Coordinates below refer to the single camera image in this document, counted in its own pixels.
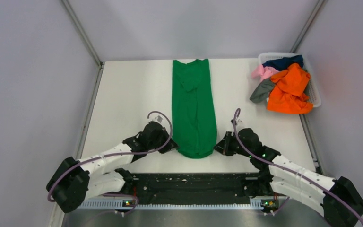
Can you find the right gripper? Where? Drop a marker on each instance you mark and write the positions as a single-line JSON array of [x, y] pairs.
[[224, 145]]

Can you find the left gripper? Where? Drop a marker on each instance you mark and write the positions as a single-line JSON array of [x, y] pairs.
[[169, 146]]

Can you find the green t shirt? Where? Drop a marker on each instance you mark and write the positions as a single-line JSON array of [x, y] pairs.
[[193, 112]]

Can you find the orange t shirt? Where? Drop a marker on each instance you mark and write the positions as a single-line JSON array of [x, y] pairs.
[[288, 95]]

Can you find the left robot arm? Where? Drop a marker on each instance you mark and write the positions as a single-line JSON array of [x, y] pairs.
[[77, 180]]

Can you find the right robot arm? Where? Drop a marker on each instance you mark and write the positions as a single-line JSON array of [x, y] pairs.
[[336, 200]]

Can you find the grey t shirt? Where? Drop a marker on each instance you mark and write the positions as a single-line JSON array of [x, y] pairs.
[[262, 91]]

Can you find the pink t shirt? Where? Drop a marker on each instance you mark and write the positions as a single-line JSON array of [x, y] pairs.
[[263, 73]]

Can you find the navy blue t shirt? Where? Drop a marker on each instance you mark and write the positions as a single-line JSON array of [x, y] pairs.
[[283, 63]]

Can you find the white plastic laundry basket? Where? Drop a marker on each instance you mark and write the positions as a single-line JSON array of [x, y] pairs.
[[311, 90]]

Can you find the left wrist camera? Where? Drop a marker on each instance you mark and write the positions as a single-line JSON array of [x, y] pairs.
[[158, 119]]

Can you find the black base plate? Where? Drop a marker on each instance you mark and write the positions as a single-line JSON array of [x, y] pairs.
[[198, 188]]

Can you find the white cable duct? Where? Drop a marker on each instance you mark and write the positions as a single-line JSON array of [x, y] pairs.
[[124, 204]]

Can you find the aluminium frame rail right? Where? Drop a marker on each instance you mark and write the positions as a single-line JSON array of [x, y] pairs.
[[320, 4]]

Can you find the aluminium frame rail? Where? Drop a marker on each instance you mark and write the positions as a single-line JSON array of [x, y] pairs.
[[81, 32], [320, 4]]

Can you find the aluminium frame rail left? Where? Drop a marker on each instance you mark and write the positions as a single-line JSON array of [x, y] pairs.
[[81, 32]]

